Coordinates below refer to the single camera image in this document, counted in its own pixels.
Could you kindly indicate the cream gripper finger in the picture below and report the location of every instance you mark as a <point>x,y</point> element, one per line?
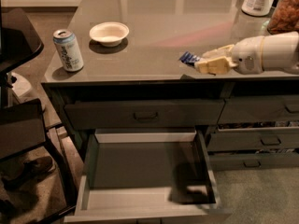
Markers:
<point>216,66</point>
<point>222,51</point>

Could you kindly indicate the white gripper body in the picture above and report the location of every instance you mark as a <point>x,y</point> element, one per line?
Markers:
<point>248,54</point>

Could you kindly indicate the blue rxbar blueberry wrapper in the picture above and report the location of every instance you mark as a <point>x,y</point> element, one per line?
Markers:
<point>189,59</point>

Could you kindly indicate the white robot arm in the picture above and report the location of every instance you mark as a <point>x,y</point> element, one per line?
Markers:
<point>279,52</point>

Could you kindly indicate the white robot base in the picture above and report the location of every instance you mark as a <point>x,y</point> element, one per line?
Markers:
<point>23,90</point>

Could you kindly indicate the grey right top drawer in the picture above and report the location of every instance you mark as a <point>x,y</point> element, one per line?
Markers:
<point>260,109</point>

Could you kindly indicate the grey right middle drawer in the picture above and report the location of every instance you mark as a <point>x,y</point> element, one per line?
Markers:
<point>254,139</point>

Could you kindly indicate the grey right bottom drawer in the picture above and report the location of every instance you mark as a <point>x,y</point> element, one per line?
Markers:
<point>254,161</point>

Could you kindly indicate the closed grey top drawer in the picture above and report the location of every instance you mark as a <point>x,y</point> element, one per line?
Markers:
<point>137,114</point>

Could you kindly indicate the open grey middle drawer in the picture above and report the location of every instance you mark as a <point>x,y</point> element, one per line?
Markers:
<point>147,177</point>

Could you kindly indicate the clear jar of snacks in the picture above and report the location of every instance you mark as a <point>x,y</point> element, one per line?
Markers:
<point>285,17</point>

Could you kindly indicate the white paper bowl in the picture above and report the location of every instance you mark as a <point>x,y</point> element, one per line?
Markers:
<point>109,34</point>

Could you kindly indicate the white and blue drink can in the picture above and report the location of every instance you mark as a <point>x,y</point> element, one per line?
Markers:
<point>67,47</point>

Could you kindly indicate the dark round side table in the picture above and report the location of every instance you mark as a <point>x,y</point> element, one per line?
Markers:
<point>21,41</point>

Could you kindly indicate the black chair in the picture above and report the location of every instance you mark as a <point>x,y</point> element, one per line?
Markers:
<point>47,198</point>

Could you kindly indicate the brown shoe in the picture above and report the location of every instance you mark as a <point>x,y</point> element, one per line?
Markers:
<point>30,170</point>

